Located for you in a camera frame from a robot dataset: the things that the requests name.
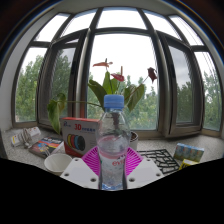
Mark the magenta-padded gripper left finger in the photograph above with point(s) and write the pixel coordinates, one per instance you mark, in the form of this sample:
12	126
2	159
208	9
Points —
78	172

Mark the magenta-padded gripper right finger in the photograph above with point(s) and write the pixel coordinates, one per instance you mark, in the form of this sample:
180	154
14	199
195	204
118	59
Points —
145	172

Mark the clear plastic water bottle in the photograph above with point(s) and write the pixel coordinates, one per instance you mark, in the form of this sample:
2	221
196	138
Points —
113	140

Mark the black lattice trivet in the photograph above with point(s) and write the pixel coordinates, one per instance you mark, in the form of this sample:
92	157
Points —
161	160

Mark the white mug with black print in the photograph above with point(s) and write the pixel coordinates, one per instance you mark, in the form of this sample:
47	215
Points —
57	163

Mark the red and white filament box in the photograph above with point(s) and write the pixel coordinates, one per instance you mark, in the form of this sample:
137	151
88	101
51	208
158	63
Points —
78	133

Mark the blue and green carton pack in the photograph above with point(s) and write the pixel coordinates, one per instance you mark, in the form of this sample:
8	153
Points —
188	152

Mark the brown framed bay window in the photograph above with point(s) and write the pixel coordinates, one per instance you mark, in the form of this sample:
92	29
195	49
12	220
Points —
163	83

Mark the potted plant in white pot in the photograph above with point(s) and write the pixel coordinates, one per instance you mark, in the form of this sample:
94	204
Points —
108	85

